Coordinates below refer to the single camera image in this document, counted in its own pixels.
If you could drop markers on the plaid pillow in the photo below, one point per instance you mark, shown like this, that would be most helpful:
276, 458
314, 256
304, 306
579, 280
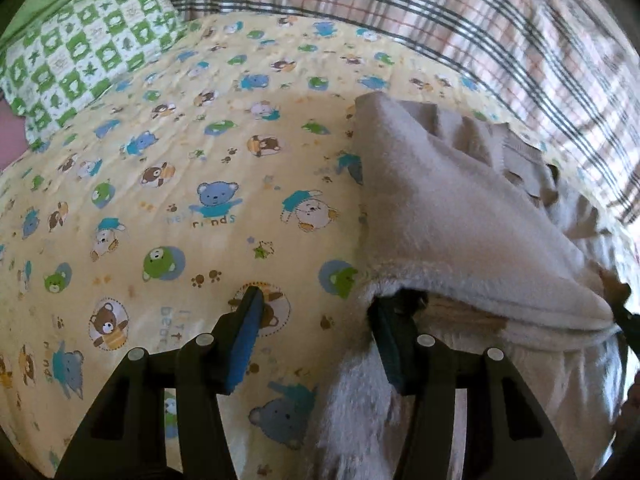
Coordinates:
450, 25

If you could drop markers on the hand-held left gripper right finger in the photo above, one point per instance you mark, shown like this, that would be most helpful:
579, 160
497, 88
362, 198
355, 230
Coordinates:
395, 347

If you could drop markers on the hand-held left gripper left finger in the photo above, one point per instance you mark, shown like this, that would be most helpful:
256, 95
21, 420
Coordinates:
246, 342

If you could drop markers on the yellow bear-print blanket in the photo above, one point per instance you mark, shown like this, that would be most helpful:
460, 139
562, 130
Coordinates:
165, 210

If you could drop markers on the pink cloth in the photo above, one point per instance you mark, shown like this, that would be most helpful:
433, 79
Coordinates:
10, 130

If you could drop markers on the grey fleece garment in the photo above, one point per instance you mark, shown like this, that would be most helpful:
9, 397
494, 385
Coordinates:
450, 240

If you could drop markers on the green and white checked pillow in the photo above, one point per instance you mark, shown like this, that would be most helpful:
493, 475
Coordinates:
85, 50

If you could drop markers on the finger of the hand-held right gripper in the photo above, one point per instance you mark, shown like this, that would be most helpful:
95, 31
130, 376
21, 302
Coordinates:
627, 325

